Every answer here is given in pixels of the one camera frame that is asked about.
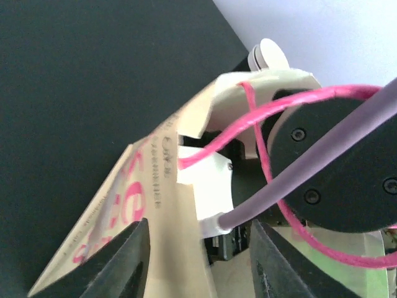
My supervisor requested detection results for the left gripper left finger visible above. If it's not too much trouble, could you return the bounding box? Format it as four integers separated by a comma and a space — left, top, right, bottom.
34, 218, 149, 298

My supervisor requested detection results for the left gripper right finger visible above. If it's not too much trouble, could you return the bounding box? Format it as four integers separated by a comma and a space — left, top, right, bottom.
249, 220, 358, 298

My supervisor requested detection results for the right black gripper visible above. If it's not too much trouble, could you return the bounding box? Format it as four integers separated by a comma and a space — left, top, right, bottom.
204, 130, 298, 264

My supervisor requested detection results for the cake print paper bag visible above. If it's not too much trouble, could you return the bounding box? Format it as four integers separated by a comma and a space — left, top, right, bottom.
29, 69, 396, 297

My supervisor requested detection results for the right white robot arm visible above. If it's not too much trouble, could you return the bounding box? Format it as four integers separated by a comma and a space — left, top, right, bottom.
204, 85, 396, 269

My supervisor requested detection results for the right black paper cup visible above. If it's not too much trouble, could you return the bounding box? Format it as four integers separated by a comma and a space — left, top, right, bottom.
232, 38, 290, 72

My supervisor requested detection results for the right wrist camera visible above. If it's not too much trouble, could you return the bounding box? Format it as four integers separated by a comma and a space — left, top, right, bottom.
177, 152, 234, 238

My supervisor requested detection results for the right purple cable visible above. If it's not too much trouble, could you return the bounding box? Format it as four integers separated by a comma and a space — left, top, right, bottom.
218, 77, 397, 232

